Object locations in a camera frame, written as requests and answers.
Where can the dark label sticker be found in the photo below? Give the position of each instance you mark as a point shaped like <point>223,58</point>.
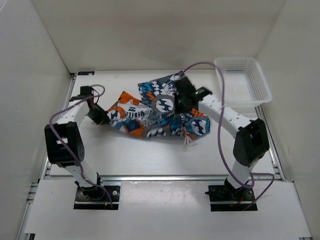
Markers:
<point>86,73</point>

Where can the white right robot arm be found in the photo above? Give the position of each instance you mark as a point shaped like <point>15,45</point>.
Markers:
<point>250,135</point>

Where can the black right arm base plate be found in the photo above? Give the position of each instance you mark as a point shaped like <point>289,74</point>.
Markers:
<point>223,199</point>

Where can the aluminium table edge rail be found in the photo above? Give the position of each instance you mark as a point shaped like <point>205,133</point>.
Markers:
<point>165,178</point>

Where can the white plastic mesh basket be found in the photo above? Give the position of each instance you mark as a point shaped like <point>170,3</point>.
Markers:
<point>245,85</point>

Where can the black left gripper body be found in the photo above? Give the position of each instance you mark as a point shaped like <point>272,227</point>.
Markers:
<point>98,115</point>

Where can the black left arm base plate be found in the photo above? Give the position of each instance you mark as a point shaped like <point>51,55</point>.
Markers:
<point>94,198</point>

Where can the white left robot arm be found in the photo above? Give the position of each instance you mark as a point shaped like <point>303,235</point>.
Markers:
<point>64,144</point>

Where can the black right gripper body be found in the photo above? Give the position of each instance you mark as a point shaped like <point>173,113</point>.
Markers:
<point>181,106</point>

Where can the colourful patterned shorts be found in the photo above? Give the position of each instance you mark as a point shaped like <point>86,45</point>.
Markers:
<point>154,115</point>

